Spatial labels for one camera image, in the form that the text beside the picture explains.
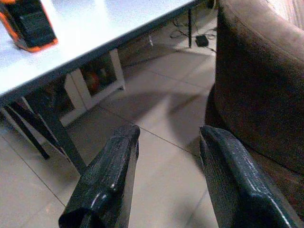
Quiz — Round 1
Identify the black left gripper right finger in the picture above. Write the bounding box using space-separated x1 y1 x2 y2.
199 125 304 228

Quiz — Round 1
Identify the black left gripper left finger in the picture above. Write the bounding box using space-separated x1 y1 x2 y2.
58 124 141 228

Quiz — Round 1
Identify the brown sofa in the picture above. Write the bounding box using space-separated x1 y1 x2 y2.
204 0 304 221

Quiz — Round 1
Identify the small black floor box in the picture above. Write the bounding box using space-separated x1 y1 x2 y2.
195 35 209 48

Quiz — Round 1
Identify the white shelf unit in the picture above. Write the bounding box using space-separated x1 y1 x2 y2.
51 48 126 126

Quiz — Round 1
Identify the white table with black legs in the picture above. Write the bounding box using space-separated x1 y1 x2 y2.
0 0 202 174

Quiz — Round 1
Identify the black and orange box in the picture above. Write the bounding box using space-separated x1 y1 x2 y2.
0 0 59 52

